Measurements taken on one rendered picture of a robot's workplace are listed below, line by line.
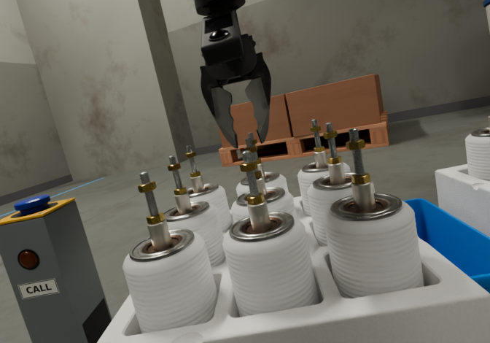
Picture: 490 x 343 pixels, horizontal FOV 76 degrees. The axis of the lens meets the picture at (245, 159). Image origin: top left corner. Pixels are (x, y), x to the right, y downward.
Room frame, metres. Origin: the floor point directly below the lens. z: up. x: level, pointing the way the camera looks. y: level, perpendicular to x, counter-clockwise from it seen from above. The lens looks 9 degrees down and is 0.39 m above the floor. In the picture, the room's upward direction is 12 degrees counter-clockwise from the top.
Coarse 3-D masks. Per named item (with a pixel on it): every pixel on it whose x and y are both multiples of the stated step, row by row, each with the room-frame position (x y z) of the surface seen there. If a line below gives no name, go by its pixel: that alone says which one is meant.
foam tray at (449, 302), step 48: (336, 288) 0.31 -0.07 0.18; (432, 288) 0.27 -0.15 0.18; (480, 288) 0.26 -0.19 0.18; (144, 336) 0.30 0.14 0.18; (192, 336) 0.28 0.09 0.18; (240, 336) 0.27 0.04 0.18; (288, 336) 0.27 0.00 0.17; (336, 336) 0.26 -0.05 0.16; (384, 336) 0.26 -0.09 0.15; (432, 336) 0.26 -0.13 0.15; (480, 336) 0.25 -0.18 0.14
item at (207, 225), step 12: (204, 216) 0.44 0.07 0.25; (216, 216) 0.46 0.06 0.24; (168, 228) 0.43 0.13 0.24; (180, 228) 0.42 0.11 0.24; (192, 228) 0.42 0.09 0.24; (204, 228) 0.43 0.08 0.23; (216, 228) 0.45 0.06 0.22; (216, 240) 0.44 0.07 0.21; (216, 252) 0.44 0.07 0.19; (216, 264) 0.43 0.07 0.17
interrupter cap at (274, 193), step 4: (268, 188) 0.49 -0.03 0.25; (272, 188) 0.48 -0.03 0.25; (276, 188) 0.48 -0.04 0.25; (280, 188) 0.47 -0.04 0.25; (248, 192) 0.49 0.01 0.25; (268, 192) 0.47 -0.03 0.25; (272, 192) 0.47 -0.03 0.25; (276, 192) 0.46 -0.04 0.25; (280, 192) 0.46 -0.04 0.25; (284, 192) 0.45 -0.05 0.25; (240, 196) 0.47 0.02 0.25; (244, 196) 0.47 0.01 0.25; (268, 196) 0.45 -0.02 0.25; (272, 196) 0.44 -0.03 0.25; (276, 196) 0.43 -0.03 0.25; (280, 196) 0.43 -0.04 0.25; (236, 200) 0.46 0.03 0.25; (240, 200) 0.46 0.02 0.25; (244, 200) 0.45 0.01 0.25; (268, 200) 0.42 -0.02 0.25; (272, 200) 0.43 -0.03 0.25; (276, 200) 0.43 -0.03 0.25; (240, 204) 0.44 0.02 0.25; (244, 204) 0.43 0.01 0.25
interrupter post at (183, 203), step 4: (176, 196) 0.46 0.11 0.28; (180, 196) 0.46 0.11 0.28; (184, 196) 0.46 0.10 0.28; (188, 196) 0.47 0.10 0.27; (176, 200) 0.46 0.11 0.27; (180, 200) 0.46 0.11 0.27; (184, 200) 0.46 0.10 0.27; (188, 200) 0.46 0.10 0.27; (176, 204) 0.46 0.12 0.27; (180, 204) 0.46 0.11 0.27; (184, 204) 0.46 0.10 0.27; (188, 204) 0.46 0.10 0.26; (180, 208) 0.46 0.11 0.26; (184, 208) 0.46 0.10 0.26; (188, 208) 0.46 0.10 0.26; (180, 212) 0.46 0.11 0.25; (184, 212) 0.46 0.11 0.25; (188, 212) 0.46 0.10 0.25
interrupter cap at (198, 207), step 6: (192, 204) 0.49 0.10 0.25; (198, 204) 0.48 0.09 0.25; (204, 204) 0.48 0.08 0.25; (168, 210) 0.49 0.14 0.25; (174, 210) 0.48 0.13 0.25; (192, 210) 0.47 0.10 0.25; (198, 210) 0.45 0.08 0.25; (204, 210) 0.45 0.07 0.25; (168, 216) 0.45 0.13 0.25; (174, 216) 0.45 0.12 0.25; (180, 216) 0.44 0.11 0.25; (186, 216) 0.43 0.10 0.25; (192, 216) 0.43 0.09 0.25
